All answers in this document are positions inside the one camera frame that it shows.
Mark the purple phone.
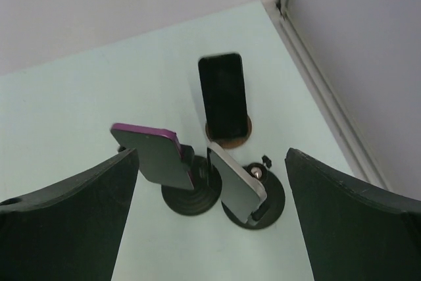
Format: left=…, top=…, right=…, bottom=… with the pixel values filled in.
left=111, top=123, right=193, bottom=190

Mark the aluminium frame post right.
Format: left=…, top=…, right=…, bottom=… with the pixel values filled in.
left=263, top=0, right=393, bottom=192

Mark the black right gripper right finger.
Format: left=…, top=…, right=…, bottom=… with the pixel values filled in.
left=285, top=148, right=420, bottom=280

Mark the black stand under purple phone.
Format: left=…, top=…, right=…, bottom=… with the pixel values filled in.
left=116, top=144, right=222, bottom=218

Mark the black stand with ball joint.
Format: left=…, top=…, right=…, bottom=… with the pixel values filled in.
left=221, top=155, right=285, bottom=230

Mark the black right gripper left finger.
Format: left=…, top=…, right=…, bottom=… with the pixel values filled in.
left=1, top=149, right=138, bottom=280

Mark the black phone on wooden stand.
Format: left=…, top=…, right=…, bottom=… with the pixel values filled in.
left=198, top=53, right=248, bottom=140

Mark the silver white phone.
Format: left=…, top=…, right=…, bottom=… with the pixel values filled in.
left=208, top=142, right=267, bottom=224

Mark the round wooden phone stand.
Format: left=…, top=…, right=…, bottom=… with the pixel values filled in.
left=205, top=116, right=253, bottom=149

